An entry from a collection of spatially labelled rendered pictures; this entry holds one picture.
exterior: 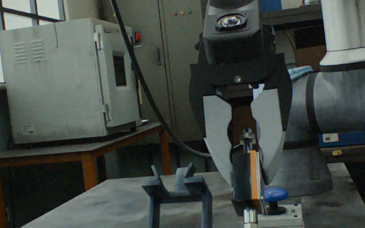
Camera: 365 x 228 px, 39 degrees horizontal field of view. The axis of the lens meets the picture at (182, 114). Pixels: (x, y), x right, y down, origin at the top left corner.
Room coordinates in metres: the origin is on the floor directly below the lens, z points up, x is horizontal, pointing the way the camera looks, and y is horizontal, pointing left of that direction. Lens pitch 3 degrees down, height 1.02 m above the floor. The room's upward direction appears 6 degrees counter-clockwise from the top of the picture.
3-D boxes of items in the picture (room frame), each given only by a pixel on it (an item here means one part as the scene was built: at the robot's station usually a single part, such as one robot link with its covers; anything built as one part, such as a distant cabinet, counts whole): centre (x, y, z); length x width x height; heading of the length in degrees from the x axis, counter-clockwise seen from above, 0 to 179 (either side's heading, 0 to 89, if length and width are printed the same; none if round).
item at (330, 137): (3.99, -1.12, 0.56); 0.52 x 0.38 x 0.22; 74
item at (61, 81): (3.03, 0.57, 1.10); 0.62 x 0.61 x 0.65; 167
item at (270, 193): (0.67, -0.10, 0.85); 0.04 x 0.04 x 0.05
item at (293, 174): (1.00, -0.20, 0.85); 0.15 x 0.15 x 0.10
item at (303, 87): (1.00, -0.21, 0.97); 0.13 x 0.12 x 0.14; 59
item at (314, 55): (3.98, -1.10, 1.19); 0.52 x 0.42 x 0.38; 77
